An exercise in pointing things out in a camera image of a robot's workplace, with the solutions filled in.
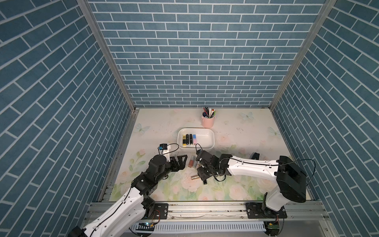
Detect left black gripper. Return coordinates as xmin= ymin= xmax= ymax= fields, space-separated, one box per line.
xmin=154 ymin=154 xmax=188 ymax=183

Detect silver gold lipstick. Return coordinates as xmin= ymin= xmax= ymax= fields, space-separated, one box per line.
xmin=191 ymin=175 xmax=200 ymax=180

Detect gold black lipstick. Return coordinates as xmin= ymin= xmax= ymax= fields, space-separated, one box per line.
xmin=182 ymin=134 xmax=187 ymax=148

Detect white plastic storage box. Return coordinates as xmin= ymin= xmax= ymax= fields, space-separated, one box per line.
xmin=177 ymin=127 xmax=215 ymax=150

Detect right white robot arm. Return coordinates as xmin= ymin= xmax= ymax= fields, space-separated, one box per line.
xmin=196 ymin=150 xmax=308 ymax=219

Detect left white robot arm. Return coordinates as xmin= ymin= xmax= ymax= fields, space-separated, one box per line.
xmin=68 ymin=155 xmax=188 ymax=237

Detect red lip gloss tube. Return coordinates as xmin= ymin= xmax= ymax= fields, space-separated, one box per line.
xmin=188 ymin=155 xmax=195 ymax=168

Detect silver lip gloss tube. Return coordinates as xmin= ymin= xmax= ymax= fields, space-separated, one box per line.
xmin=191 ymin=155 xmax=198 ymax=168

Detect pink pen cup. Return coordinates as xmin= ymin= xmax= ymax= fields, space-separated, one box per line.
xmin=201 ymin=116 xmax=215 ymax=128

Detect pens in cup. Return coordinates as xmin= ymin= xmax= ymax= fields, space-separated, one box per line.
xmin=202 ymin=107 xmax=215 ymax=119

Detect floral table mat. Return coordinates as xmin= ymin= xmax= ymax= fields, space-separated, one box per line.
xmin=110 ymin=108 xmax=290 ymax=201

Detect left green circuit board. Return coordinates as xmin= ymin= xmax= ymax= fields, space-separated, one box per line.
xmin=136 ymin=223 xmax=155 ymax=233

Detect green circuit board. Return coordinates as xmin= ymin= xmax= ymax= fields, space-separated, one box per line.
xmin=264 ymin=222 xmax=280 ymax=237
xmin=136 ymin=223 xmax=155 ymax=233

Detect right green circuit board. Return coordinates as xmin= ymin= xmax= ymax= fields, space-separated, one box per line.
xmin=264 ymin=222 xmax=280 ymax=237

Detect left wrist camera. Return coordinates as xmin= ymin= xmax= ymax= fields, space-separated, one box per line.
xmin=158 ymin=144 xmax=171 ymax=162

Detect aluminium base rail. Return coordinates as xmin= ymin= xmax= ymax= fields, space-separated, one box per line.
xmin=160 ymin=200 xmax=328 ymax=221

